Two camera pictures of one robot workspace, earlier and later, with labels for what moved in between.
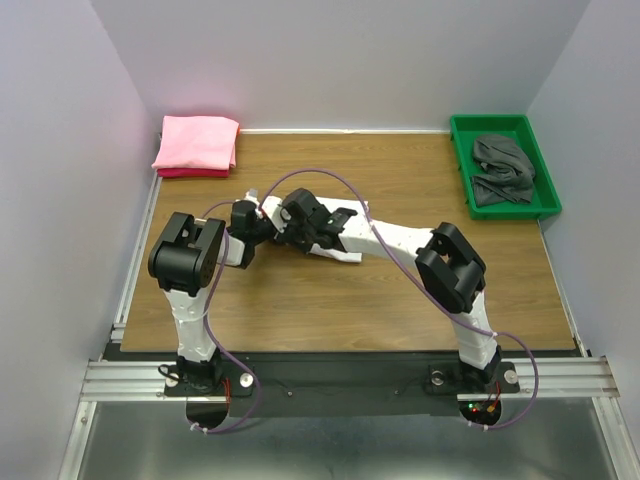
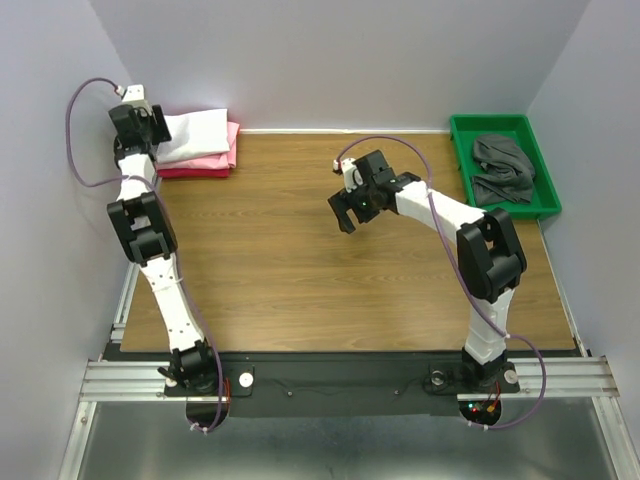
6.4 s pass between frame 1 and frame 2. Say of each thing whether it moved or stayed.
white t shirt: moved
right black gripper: moved
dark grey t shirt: stayed
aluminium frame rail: stayed
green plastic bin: stayed
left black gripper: moved
